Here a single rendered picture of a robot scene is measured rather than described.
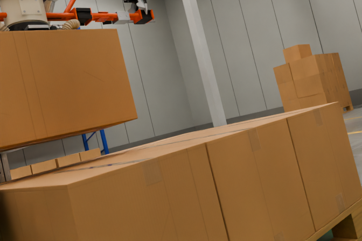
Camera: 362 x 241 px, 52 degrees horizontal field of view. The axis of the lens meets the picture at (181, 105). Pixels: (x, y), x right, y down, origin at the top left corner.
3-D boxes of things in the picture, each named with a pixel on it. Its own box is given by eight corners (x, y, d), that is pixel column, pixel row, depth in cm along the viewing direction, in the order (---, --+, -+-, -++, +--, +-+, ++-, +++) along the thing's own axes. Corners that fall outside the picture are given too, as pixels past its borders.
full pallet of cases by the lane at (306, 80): (331, 118, 748) (309, 35, 756) (287, 126, 820) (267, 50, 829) (354, 110, 831) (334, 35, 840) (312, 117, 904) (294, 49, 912)
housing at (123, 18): (118, 20, 180) (116, 11, 180) (112, 25, 185) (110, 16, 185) (131, 19, 184) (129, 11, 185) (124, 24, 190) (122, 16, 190)
